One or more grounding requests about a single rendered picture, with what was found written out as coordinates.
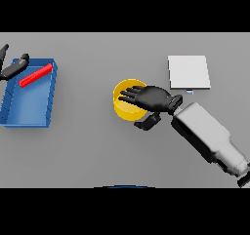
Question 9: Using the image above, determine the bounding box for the robot left hand dark grey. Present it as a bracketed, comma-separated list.
[0, 43, 30, 82]

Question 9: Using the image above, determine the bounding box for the robot right hand dark grey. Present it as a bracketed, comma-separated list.
[117, 85, 184, 132]

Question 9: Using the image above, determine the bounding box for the red beaker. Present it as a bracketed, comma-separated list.
[19, 62, 54, 89]

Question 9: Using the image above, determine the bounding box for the yellow bowl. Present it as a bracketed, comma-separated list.
[112, 78, 149, 122]

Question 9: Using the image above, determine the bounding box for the pale square measuring scale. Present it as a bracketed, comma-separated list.
[167, 55, 212, 96]

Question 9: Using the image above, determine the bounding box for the blue tray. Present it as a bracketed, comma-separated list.
[0, 58, 59, 129]

